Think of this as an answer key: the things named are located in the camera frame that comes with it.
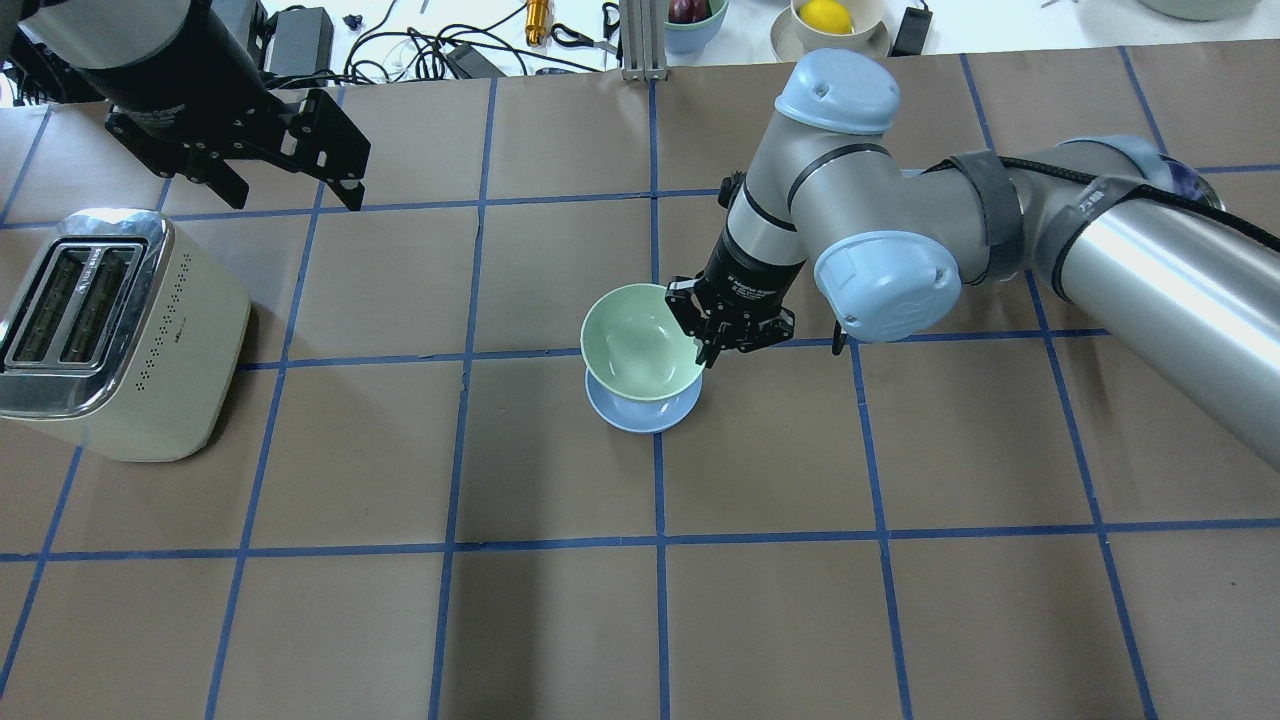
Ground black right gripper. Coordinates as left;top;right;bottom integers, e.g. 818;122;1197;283
666;234;805;370

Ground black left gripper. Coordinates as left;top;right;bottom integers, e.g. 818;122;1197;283
105;55;371;211

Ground green bowl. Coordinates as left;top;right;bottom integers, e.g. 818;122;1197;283
579;283;703;402

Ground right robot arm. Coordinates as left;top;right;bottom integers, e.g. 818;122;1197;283
580;49;1277;465

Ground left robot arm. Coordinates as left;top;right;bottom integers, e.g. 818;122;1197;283
12;1;371;211

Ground blue fruit bowl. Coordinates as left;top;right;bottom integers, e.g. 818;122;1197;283
664;0;730;55

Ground cream bowl with lemon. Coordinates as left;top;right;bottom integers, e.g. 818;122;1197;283
771;1;890;61

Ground cream toaster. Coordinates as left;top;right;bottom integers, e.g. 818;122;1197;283
1;208;253;462

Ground scissors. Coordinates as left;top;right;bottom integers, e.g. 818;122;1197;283
549;1;621;58

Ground black power adapter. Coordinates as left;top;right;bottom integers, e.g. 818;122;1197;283
888;4;933;56

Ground blue saucepan with lid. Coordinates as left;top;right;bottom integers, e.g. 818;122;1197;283
1157;152;1225;210

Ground orange handled tool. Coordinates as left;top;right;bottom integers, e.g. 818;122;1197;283
524;0;550;47

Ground aluminium frame post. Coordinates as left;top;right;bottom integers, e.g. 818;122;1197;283
617;0;669;83

